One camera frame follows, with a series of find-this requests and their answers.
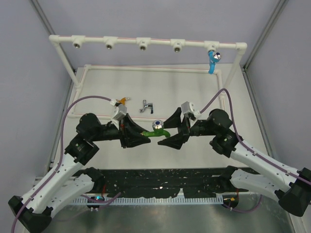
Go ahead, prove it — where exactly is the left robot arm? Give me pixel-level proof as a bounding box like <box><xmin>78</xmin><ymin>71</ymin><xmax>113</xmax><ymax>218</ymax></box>
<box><xmin>8</xmin><ymin>113</ymin><xmax>151</xmax><ymax>233</ymax></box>

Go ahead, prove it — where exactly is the white PVC pipe frame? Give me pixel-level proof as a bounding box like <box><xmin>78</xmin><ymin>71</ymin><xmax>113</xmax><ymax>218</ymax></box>
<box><xmin>49</xmin><ymin>35</ymin><xmax>247</xmax><ymax>110</ymax></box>

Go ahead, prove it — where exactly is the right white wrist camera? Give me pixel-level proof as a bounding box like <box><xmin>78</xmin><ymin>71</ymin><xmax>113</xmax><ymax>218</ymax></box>
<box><xmin>181</xmin><ymin>101</ymin><xmax>201</xmax><ymax>120</ymax></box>

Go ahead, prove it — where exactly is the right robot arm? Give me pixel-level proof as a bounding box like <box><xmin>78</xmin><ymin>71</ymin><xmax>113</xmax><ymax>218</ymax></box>
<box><xmin>153</xmin><ymin>108</ymin><xmax>311</xmax><ymax>217</ymax></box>

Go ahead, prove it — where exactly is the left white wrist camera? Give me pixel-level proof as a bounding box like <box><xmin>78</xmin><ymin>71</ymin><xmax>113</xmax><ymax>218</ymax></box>
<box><xmin>110</xmin><ymin>99</ymin><xmax>127</xmax><ymax>122</ymax></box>

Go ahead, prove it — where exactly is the orange water faucet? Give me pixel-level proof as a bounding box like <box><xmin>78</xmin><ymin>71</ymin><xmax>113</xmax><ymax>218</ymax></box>
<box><xmin>116</xmin><ymin>97</ymin><xmax>131</xmax><ymax>106</ymax></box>

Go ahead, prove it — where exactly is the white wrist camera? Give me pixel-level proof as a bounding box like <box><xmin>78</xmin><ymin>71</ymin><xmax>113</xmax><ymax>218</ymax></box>
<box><xmin>110</xmin><ymin>99</ymin><xmax>127</xmax><ymax>122</ymax></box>
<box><xmin>181</xmin><ymin>101</ymin><xmax>201</xmax><ymax>120</ymax></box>

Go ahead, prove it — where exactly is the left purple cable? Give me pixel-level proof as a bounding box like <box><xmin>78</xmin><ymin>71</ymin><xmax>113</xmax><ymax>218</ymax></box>
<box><xmin>10</xmin><ymin>95</ymin><xmax>122</xmax><ymax>233</ymax></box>

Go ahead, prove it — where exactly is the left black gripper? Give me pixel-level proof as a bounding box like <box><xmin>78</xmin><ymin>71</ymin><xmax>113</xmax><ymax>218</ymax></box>
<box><xmin>91</xmin><ymin>113</ymin><xmax>151</xmax><ymax>148</ymax></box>

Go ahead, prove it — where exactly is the chrome water faucet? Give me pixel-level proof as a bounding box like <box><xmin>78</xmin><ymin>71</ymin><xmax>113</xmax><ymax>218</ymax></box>
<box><xmin>139</xmin><ymin>100</ymin><xmax>154</xmax><ymax>114</ymax></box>

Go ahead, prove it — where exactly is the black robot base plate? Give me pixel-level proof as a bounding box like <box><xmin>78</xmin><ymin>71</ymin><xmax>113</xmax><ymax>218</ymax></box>
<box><xmin>91</xmin><ymin>168</ymin><xmax>246</xmax><ymax>199</ymax></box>

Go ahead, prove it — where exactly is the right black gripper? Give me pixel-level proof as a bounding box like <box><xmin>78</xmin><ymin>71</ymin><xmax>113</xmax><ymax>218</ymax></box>
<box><xmin>156</xmin><ymin>107</ymin><xmax>218</xmax><ymax>150</ymax></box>

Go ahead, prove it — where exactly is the blue water faucet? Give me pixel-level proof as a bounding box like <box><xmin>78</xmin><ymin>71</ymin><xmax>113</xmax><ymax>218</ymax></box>
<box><xmin>208</xmin><ymin>50</ymin><xmax>222</xmax><ymax>74</ymax></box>

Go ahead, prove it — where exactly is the white slotted cable duct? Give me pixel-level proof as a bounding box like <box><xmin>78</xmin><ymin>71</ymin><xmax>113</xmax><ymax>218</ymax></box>
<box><xmin>65</xmin><ymin>196</ymin><xmax>224</xmax><ymax>205</ymax></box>

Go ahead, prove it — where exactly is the green water faucet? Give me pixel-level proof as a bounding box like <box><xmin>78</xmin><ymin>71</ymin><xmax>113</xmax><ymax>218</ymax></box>
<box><xmin>141</xmin><ymin>119</ymin><xmax>171</xmax><ymax>138</ymax></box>

